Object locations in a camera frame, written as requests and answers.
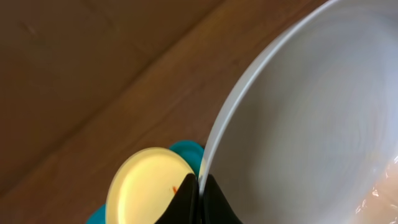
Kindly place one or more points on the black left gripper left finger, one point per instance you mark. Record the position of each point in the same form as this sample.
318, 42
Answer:
183, 209

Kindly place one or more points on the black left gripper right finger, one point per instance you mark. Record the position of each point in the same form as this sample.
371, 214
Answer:
215, 208

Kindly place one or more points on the teal plastic tray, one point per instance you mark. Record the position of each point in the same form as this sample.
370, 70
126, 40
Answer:
189, 154

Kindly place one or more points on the yellow-green plate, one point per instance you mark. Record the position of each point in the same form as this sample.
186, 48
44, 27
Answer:
146, 186

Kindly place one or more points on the white plate with stain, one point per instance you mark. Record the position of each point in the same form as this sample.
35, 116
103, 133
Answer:
308, 134

